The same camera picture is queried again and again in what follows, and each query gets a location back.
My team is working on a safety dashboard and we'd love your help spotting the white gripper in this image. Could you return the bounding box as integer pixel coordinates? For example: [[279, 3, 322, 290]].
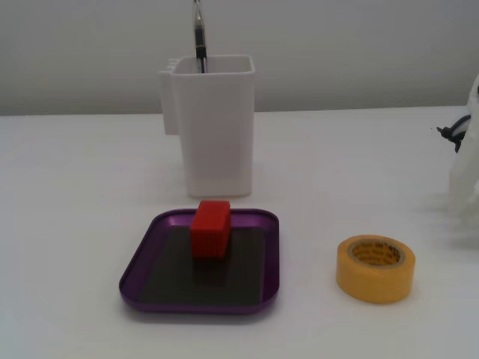
[[448, 73, 479, 248]]

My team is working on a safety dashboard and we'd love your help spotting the white plastic box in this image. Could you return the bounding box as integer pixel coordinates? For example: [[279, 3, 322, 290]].
[[157, 54, 257, 199]]

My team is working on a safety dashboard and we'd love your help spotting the yellow tape roll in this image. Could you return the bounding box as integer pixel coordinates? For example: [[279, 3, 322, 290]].
[[335, 234, 417, 304]]

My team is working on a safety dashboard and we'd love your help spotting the red ribbed block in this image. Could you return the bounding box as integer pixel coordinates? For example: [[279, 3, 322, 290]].
[[189, 200, 231, 260]]

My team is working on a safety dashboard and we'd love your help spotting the purple metal tray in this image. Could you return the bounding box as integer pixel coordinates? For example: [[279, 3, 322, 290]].
[[118, 208, 281, 315]]

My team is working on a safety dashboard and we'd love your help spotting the black cable with zip tie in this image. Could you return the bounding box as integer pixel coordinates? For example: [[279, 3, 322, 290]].
[[436, 114, 472, 153]]

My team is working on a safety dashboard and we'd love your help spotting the black and clear pen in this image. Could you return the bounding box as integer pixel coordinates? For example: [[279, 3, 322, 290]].
[[192, 0, 209, 73]]

